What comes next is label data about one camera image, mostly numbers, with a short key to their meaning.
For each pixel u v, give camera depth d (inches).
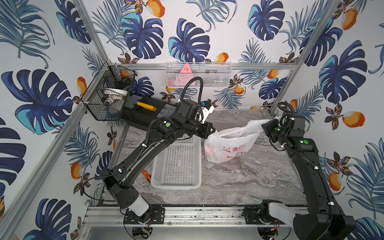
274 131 25.0
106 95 35.5
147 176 34.2
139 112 38.4
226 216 30.0
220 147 29.6
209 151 32.2
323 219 14.5
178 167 35.5
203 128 22.8
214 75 38.6
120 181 15.8
